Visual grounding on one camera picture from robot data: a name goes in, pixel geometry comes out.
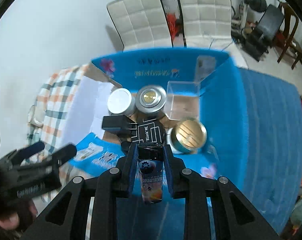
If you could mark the silver tin white lid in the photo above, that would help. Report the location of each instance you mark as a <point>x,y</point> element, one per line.
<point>121,102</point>

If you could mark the person's left hand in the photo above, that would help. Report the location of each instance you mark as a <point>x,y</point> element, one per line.
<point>15,220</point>

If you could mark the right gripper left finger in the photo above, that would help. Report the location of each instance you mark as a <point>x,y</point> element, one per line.
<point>87,200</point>

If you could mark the black weight bench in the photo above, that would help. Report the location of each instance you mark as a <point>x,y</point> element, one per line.
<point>257,42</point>

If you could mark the black rectangular box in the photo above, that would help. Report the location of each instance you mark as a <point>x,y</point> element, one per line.
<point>118,124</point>

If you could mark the blue striped tablecloth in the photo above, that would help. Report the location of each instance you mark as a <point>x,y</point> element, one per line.
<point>254,126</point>

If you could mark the clear acrylic box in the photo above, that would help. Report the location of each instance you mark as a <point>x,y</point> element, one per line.
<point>183,99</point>

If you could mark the white earbuds case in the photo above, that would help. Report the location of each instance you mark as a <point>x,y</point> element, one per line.
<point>169,141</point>

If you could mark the plaid checkered cloth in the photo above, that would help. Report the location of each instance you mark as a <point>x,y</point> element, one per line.
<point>47,117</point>

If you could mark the gold round tin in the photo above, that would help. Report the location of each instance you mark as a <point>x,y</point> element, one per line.
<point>188,135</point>

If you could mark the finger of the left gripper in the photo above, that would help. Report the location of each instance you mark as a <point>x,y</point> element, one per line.
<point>49,163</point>
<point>16,157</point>

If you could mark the blue cardboard milk box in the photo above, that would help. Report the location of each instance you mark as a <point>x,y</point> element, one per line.
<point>162,84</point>

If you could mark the small black round object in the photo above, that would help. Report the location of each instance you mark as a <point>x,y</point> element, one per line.
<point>125,147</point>

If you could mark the right white padded chair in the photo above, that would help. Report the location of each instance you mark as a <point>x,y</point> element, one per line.
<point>206,25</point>

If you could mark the silver tin gold emblem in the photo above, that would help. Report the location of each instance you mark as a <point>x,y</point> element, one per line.
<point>150,101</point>

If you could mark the left white padded chair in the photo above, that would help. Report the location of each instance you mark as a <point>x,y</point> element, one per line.
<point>140,23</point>

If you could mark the blue blueberry lighter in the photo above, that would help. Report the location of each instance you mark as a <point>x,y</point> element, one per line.
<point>150,164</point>

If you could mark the brown wooden chair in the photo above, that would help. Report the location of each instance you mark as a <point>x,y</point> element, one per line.
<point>287,39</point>

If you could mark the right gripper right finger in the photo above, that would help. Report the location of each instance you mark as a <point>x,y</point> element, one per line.
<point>213,205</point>

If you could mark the black round compact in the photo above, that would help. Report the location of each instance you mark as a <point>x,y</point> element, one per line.
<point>149,131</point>

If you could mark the white padded chair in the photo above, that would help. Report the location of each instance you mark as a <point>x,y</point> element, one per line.
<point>140,23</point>
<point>206,25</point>

